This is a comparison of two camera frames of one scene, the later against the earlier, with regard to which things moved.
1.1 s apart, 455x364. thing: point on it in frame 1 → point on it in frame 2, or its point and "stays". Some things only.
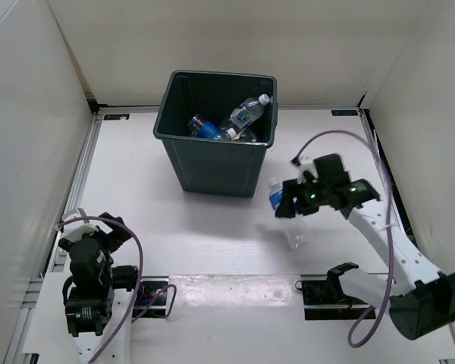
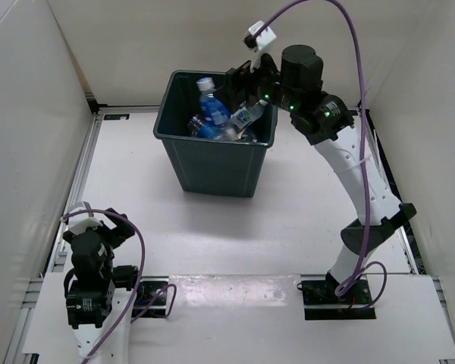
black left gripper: [117, 236] stays
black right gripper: [292, 189] → [237, 80]
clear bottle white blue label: [250, 110] stays
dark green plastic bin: [214, 167] stays
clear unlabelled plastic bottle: [227, 134] stays
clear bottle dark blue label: [295, 229] → [214, 114]
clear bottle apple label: [248, 135] → [232, 135]
